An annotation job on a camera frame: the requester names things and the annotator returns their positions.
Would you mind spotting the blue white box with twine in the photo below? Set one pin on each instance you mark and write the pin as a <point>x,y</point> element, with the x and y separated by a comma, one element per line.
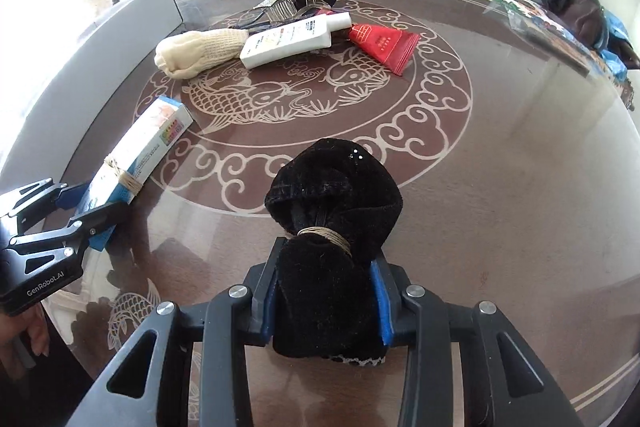
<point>145,142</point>

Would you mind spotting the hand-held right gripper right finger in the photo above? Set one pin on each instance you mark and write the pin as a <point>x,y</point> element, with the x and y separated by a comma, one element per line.
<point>382,307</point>

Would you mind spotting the white lotion bottle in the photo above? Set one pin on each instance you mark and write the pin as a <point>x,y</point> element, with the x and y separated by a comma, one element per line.
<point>285,42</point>

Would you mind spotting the person's left hand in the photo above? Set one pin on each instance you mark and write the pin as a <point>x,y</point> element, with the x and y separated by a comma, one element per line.
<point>27,332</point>

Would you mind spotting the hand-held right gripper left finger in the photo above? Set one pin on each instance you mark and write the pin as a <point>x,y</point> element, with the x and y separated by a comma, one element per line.
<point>262,307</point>

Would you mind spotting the black velvet pouch with twine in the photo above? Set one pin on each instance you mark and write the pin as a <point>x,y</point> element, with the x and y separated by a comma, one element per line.
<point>325,207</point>

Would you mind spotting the blue plastic bag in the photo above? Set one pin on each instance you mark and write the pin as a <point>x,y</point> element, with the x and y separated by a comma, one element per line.
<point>612,37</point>

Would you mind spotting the red foil packet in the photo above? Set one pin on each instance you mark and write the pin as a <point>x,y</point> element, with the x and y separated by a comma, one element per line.
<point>382,47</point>

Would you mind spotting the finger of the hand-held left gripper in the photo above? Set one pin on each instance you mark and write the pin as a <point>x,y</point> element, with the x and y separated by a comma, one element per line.
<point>67,197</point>
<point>100,236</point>

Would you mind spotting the dark clothes pile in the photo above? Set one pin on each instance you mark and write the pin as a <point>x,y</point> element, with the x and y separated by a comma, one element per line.
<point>580,12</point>

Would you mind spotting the cream knitted sock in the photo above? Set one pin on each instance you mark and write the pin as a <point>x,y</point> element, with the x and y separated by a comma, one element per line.
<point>200,52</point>

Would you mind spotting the rhinestone bow hair clip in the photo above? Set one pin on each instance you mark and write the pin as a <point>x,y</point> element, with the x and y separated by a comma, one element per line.
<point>280,4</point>

